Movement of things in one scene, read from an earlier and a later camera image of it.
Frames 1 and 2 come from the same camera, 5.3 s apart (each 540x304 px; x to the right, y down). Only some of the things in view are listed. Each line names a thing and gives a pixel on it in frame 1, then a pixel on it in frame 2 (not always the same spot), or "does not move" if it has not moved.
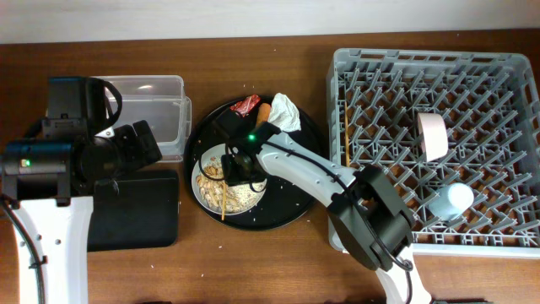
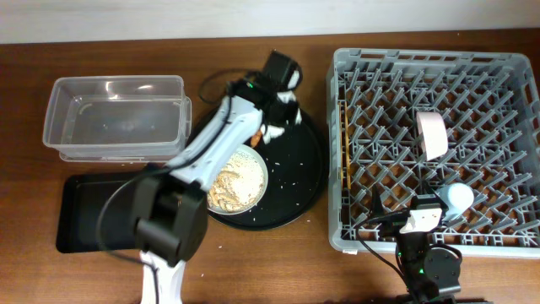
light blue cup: (451, 202) does not move
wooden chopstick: (347, 136) does not move
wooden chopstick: (224, 198) -> (341, 145)
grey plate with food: (211, 190) does not move
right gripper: (234, 172) -> (377, 206)
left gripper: (137, 156) -> (292, 108)
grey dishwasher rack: (457, 133) does not move
